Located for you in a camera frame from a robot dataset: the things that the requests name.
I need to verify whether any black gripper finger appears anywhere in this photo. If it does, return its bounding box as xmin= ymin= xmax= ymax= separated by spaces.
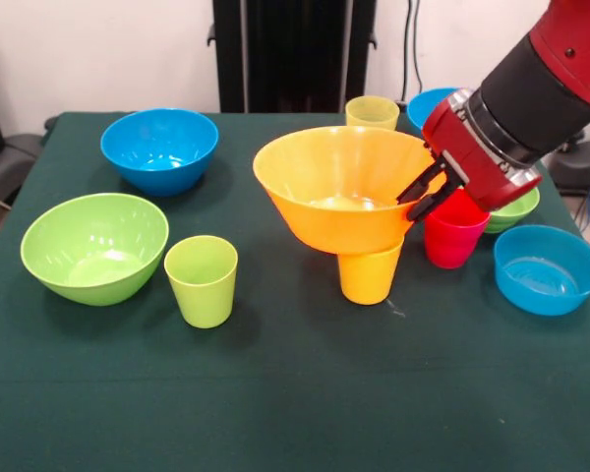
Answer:
xmin=396 ymin=151 xmax=447 ymax=206
xmin=406 ymin=174 xmax=467 ymax=222

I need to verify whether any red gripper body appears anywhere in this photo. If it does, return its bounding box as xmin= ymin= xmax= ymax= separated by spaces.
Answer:
xmin=421 ymin=88 xmax=543 ymax=212

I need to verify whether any large orange bowl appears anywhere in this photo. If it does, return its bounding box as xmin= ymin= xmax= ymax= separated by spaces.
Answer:
xmin=252 ymin=125 xmax=448 ymax=256

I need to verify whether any red cup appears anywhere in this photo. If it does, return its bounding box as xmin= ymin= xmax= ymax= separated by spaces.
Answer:
xmin=424 ymin=189 xmax=492 ymax=270

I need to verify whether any small green bowl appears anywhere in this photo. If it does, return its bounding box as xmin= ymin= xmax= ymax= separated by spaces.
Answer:
xmin=484 ymin=186 xmax=541 ymax=235

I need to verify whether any large blue bowl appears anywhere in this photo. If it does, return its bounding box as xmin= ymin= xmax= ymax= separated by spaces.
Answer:
xmin=406 ymin=87 xmax=461 ymax=135
xmin=99 ymin=107 xmax=220 ymax=198

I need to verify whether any pale translucent yellow cup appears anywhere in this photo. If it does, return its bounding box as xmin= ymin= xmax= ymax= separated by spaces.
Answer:
xmin=344 ymin=95 xmax=400 ymax=132

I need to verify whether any black knobbed equipment base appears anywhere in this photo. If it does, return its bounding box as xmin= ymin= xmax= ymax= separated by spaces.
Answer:
xmin=543 ymin=126 xmax=590 ymax=198

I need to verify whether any small blue bowl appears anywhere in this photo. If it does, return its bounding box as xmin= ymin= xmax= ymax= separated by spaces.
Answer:
xmin=494 ymin=224 xmax=590 ymax=317

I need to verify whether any green cup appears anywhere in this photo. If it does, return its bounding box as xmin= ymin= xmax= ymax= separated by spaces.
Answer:
xmin=163 ymin=234 xmax=239 ymax=329

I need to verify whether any dark green table cloth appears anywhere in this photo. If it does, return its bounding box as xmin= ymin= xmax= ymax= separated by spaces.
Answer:
xmin=0 ymin=111 xmax=590 ymax=472

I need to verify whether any large green bowl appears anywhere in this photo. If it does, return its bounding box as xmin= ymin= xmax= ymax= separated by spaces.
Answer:
xmin=20 ymin=192 xmax=170 ymax=307

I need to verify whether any black chair base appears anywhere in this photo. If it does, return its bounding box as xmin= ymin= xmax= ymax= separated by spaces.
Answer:
xmin=0 ymin=131 xmax=45 ymax=207

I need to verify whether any black hanging cable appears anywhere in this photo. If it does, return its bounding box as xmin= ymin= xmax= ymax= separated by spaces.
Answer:
xmin=399 ymin=0 xmax=424 ymax=107

